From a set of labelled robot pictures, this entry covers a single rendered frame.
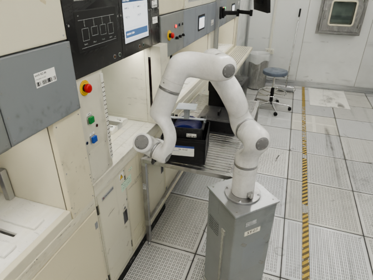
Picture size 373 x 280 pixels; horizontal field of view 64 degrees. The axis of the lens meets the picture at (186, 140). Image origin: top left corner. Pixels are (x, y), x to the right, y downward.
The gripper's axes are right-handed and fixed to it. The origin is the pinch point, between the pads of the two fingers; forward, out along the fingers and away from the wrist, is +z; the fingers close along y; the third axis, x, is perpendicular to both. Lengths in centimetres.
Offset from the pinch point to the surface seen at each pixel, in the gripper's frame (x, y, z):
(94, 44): 40, 27, -36
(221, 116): -4, 42, 72
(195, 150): -8.2, 9.0, 29.4
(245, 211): -50, -6, 8
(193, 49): 75, 109, 154
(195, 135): -4.1, 17.1, 27.0
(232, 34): 82, 196, 277
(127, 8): 47, 55, -18
